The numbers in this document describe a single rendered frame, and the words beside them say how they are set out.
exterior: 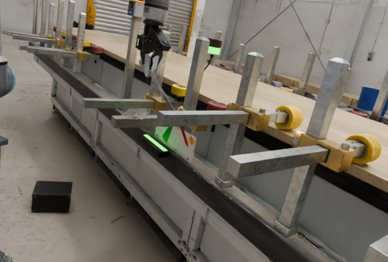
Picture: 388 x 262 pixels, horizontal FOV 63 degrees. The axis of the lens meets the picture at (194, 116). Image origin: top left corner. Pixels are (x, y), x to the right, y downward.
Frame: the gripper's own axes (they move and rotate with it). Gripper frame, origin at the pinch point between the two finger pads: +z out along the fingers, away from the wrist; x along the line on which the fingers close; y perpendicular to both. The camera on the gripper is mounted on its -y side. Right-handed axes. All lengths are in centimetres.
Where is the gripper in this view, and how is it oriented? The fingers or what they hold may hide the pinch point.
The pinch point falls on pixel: (148, 74)
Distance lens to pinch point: 125.9
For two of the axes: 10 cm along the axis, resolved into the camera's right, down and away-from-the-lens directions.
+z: -2.0, 9.4, 2.7
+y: -5.9, -3.3, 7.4
